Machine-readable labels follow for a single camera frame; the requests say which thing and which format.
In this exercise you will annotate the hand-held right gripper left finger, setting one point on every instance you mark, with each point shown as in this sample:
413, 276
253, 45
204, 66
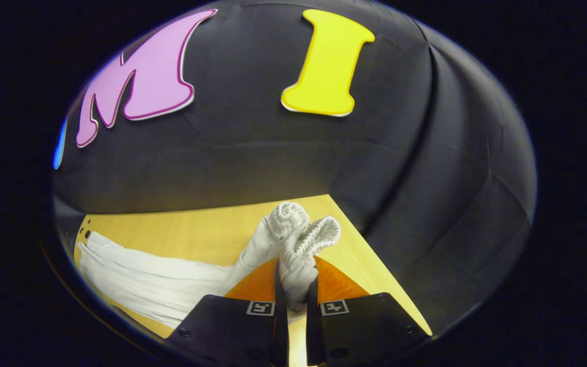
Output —
281, 331

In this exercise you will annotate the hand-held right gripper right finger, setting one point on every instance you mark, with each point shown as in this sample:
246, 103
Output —
315, 336

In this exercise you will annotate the white jeans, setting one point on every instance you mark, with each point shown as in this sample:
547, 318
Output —
161, 285

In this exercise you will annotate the black backdrop cloth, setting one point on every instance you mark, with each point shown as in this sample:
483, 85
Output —
252, 163

